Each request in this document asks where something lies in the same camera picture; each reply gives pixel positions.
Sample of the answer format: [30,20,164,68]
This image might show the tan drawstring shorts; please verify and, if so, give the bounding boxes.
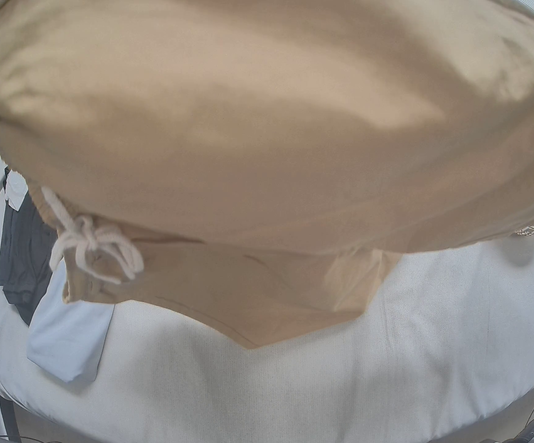
[0,0,534,350]

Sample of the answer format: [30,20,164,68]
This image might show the bed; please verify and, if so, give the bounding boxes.
[0,141,534,443]

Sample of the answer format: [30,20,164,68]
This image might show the pale blue garment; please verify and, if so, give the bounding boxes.
[27,270,116,383]

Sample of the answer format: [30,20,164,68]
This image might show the black garment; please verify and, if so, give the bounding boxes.
[0,166,59,326]

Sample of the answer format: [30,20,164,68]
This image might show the white garment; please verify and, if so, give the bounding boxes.
[4,169,30,211]

